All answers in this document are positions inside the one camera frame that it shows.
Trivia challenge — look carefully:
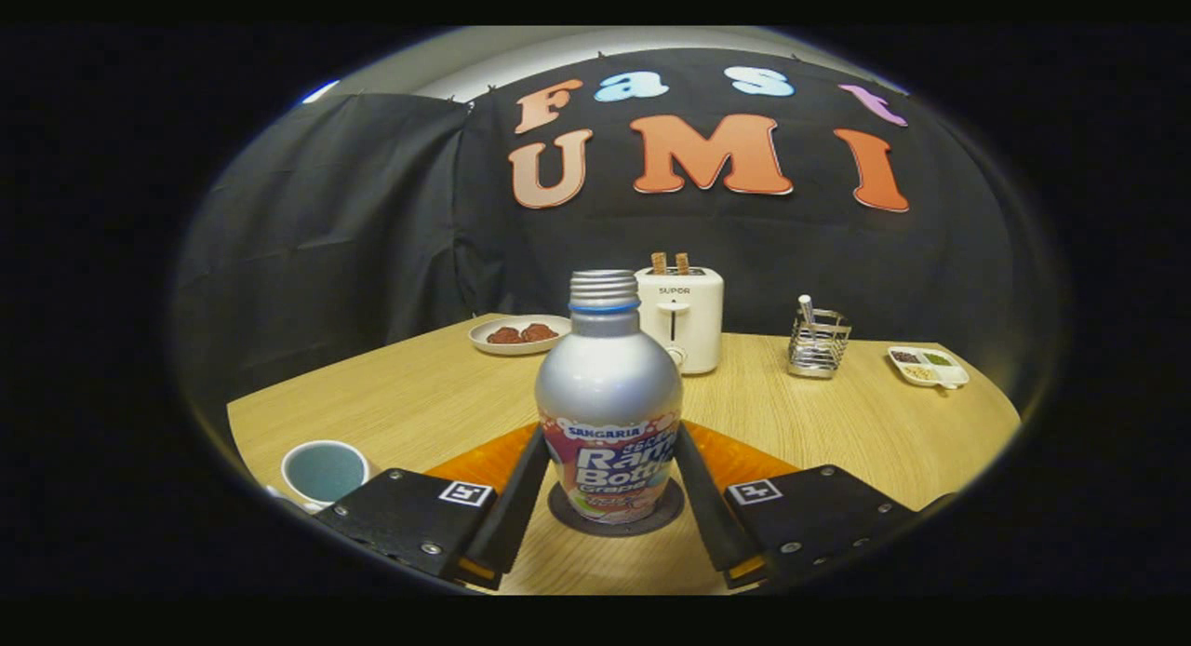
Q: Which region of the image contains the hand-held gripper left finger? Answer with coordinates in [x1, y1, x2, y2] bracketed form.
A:
[316, 424, 552, 591]

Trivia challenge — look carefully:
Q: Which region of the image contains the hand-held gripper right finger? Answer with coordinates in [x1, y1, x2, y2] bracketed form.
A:
[672, 423, 955, 591]

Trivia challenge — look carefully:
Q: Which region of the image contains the dark brown round coaster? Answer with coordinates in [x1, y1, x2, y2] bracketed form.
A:
[547, 478, 686, 537]

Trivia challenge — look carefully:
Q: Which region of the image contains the silver aluminium juice bottle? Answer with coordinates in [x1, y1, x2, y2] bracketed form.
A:
[535, 270, 685, 524]

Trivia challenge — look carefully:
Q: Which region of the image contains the white cup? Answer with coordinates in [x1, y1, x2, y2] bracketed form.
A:
[265, 439, 371, 515]

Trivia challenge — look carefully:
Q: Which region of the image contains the wooden table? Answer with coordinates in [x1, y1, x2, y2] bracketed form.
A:
[226, 313, 1023, 596]

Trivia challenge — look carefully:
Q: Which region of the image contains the white oval plate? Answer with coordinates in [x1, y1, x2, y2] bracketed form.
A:
[468, 314, 572, 356]

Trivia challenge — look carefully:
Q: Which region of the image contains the white toaster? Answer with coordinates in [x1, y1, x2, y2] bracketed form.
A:
[635, 266, 725, 375]

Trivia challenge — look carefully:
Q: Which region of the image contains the white divided condiment dish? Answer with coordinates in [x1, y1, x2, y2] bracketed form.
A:
[887, 345, 970, 390]

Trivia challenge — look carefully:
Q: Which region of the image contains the black backdrop cloth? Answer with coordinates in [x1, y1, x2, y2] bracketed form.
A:
[172, 48, 1062, 442]

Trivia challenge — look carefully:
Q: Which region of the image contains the wire cutlery holder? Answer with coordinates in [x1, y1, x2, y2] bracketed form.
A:
[787, 295, 852, 379]

